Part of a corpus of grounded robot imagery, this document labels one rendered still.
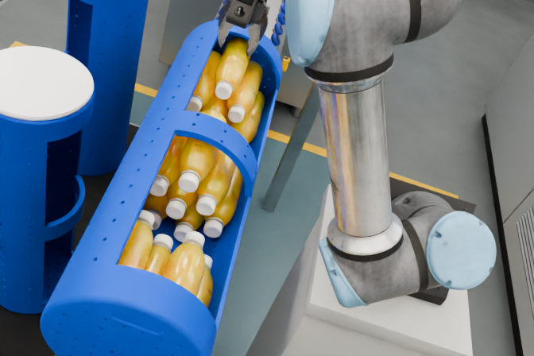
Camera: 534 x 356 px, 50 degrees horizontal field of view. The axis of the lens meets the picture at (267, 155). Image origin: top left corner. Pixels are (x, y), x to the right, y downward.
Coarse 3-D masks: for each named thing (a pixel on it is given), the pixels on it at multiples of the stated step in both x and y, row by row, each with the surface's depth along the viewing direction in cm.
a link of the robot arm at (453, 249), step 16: (432, 208) 98; (448, 208) 97; (416, 224) 91; (432, 224) 90; (448, 224) 87; (464, 224) 88; (480, 224) 89; (416, 240) 89; (432, 240) 87; (448, 240) 87; (464, 240) 88; (480, 240) 88; (416, 256) 88; (432, 256) 87; (448, 256) 87; (464, 256) 88; (480, 256) 88; (432, 272) 87; (448, 272) 87; (464, 272) 88; (480, 272) 88; (464, 288) 88
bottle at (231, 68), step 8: (232, 40) 151; (240, 40) 151; (224, 48) 151; (232, 48) 147; (240, 48) 148; (224, 56) 145; (232, 56) 144; (240, 56) 146; (248, 56) 149; (224, 64) 142; (232, 64) 142; (240, 64) 144; (216, 72) 142; (224, 72) 140; (232, 72) 140; (240, 72) 142; (216, 80) 141; (224, 80) 139; (232, 80) 140; (240, 80) 142; (232, 88) 140
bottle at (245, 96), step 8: (248, 64) 154; (256, 64) 154; (248, 72) 151; (256, 72) 152; (248, 80) 148; (256, 80) 150; (240, 88) 145; (248, 88) 146; (256, 88) 149; (232, 96) 144; (240, 96) 144; (248, 96) 145; (256, 96) 149; (232, 104) 144; (240, 104) 143; (248, 104) 144; (248, 112) 146
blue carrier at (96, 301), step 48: (192, 48) 142; (144, 144) 115; (240, 144) 121; (144, 192) 102; (96, 240) 96; (240, 240) 116; (96, 288) 87; (144, 288) 88; (48, 336) 96; (96, 336) 93; (144, 336) 91; (192, 336) 89
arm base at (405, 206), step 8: (408, 192) 109; (416, 192) 108; (424, 192) 108; (400, 200) 107; (408, 200) 108; (416, 200) 105; (424, 200) 104; (432, 200) 104; (440, 200) 106; (392, 208) 107; (400, 208) 105; (408, 208) 104; (416, 208) 102; (400, 216) 104; (408, 216) 101
